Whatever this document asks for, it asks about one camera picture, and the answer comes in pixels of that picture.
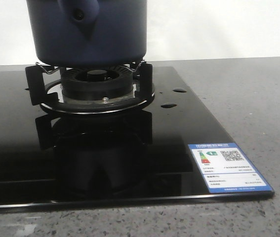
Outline blue energy label sticker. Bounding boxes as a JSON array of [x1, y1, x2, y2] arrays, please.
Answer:
[[188, 143, 273, 193]]

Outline right black pot support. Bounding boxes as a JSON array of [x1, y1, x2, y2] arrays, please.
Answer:
[[25, 62, 155, 115]]

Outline right black gas burner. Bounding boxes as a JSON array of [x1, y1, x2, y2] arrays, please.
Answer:
[[61, 66, 133, 100]]

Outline metal wire pot ring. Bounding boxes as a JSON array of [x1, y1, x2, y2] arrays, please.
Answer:
[[35, 59, 146, 75]]

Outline blue cooking pot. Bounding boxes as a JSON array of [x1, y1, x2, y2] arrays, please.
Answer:
[[26, 0, 148, 68]]

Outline black glass gas stove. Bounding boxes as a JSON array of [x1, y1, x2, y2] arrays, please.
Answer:
[[0, 67, 274, 213]]

